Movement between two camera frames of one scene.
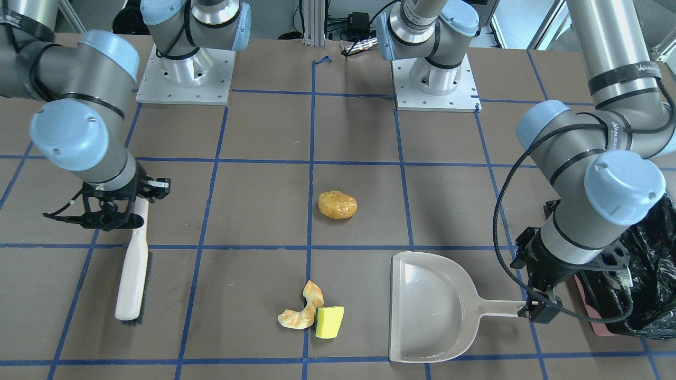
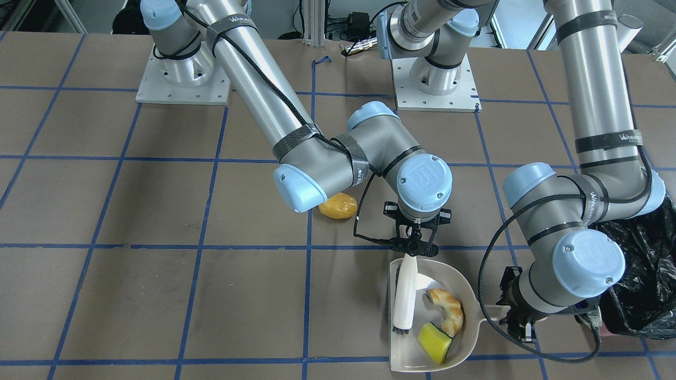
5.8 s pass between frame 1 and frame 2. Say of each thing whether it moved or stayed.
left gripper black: moved
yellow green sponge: moved
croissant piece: moved
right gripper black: moved
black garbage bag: stayed
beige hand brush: moved
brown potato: stayed
